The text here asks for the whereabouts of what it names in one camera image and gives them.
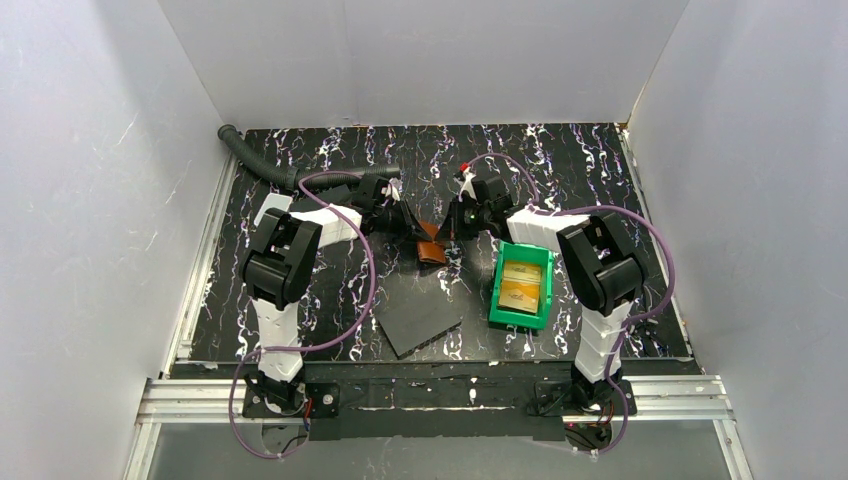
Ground green plastic card tray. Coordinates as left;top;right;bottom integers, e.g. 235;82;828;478
488;241;554;330

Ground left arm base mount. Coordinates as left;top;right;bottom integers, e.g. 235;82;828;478
241;371;341;453

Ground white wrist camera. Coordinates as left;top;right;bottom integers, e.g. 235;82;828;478
455;162;477;202
381;178;401;206

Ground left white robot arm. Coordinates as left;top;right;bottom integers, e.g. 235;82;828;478
242;172;432;408

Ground purple cable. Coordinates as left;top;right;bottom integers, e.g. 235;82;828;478
466;153;678;458
228;170;379;461

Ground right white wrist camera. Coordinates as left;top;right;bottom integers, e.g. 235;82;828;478
455;162;477;202

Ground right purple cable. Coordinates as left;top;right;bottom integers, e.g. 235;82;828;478
466;153;678;458

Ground white plastic box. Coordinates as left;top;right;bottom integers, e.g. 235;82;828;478
253;193;293;227

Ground black corrugated hose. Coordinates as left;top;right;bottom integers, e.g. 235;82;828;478
217;123;403;192

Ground black foam block front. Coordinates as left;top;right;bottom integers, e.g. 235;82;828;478
375;292;468;361

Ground brown leather card holder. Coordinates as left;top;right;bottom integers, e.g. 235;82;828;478
416;222;447;266

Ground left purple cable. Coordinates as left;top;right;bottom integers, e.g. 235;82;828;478
228;170;379;461

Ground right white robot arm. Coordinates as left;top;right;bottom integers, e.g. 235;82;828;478
435;170;648;407

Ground gold VIP credit card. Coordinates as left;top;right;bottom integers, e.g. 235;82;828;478
502;261;543;284

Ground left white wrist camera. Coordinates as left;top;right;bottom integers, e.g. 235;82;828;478
381;178;401;206

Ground cards in green tray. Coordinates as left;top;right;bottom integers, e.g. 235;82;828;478
497;279;541;314

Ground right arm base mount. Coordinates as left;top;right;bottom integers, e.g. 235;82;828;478
525;378;638;455

